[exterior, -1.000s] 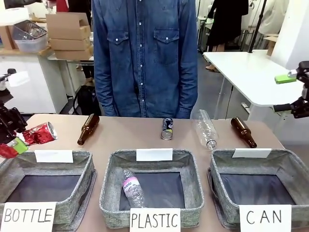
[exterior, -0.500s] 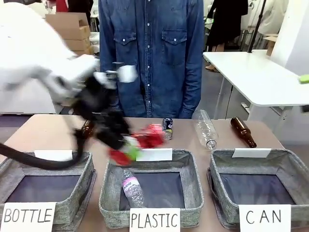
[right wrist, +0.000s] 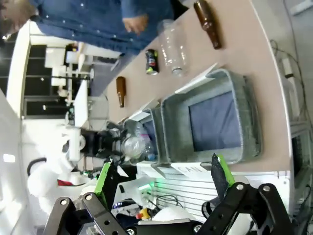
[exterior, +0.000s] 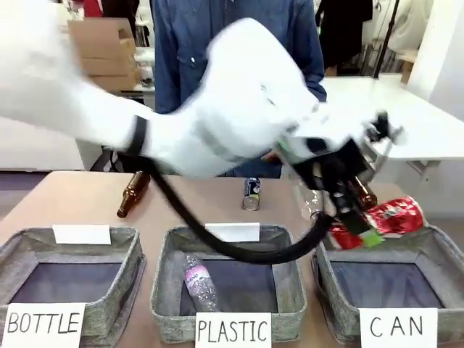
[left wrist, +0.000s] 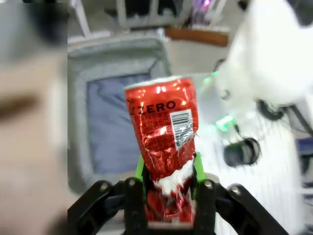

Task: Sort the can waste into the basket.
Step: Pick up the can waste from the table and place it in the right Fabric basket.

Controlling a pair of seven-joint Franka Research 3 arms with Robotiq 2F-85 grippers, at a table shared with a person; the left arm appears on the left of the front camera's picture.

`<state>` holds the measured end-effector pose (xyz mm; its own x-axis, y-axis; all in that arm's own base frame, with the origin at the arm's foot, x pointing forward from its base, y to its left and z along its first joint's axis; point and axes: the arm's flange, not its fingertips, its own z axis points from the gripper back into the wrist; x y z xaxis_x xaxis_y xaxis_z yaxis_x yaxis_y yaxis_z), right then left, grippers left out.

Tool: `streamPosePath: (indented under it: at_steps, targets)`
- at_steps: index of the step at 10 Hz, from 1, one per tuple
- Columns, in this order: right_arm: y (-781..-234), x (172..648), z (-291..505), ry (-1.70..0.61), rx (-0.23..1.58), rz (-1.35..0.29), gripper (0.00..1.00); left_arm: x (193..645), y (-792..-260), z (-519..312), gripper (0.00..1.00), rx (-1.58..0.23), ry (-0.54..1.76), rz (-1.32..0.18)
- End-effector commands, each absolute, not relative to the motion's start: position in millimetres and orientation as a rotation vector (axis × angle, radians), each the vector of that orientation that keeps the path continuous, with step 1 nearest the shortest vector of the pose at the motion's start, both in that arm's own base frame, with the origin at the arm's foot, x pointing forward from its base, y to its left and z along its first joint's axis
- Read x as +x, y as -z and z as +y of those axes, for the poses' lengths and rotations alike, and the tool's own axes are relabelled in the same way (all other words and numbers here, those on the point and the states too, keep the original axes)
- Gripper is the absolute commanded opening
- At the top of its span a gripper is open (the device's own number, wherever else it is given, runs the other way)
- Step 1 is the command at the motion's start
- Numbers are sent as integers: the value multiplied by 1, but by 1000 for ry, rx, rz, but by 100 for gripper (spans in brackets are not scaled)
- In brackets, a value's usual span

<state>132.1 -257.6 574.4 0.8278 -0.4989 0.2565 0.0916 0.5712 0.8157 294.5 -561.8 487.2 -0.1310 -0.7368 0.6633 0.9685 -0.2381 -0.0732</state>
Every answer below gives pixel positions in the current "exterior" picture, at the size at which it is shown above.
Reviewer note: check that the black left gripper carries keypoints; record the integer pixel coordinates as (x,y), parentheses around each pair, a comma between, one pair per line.
(333,163)

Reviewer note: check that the crushed red can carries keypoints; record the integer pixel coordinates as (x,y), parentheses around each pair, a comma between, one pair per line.
(395,214)

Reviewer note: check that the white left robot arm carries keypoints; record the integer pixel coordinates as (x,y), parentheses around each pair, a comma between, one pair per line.
(232,90)

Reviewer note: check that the grey basket labelled can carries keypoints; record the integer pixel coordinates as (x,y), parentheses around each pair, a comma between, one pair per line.
(337,290)

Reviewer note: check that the grey basket labelled plastic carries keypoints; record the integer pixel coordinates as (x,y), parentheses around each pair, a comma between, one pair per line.
(286,275)

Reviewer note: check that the blue drink can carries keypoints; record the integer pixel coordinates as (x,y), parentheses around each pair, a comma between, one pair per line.
(252,194)

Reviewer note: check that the white can label card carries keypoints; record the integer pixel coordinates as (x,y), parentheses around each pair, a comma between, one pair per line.
(398,326)

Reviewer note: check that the grey basket labelled bottle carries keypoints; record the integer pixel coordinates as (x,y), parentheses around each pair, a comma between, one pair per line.
(119,275)

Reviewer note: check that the brown glass bottle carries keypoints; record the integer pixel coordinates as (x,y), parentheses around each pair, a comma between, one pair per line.
(133,192)
(367,194)

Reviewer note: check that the clear empty plastic bottle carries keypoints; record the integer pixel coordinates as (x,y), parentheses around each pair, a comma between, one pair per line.
(311,204)

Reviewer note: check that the blank white card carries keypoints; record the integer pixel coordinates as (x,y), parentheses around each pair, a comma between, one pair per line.
(82,234)
(235,232)

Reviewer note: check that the white background table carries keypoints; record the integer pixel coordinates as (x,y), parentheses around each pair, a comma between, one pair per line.
(417,112)

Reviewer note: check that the white plastic label card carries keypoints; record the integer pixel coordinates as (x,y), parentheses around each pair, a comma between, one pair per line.
(233,329)

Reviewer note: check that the crushed pink-label plastic bottle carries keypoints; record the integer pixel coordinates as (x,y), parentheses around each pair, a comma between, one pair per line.
(199,284)

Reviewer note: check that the black stand pole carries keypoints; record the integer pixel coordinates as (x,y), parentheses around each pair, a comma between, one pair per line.
(385,36)

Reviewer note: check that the hanging black garment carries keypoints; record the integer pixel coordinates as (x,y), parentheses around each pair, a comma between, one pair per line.
(344,32)

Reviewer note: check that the person in denim shirt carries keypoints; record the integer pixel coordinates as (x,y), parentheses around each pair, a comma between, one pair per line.
(181,47)

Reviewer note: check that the stacked cardboard boxes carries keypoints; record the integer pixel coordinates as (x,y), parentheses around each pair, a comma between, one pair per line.
(105,50)

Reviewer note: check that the white bottle label card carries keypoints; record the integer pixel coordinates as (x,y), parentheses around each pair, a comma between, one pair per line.
(42,324)

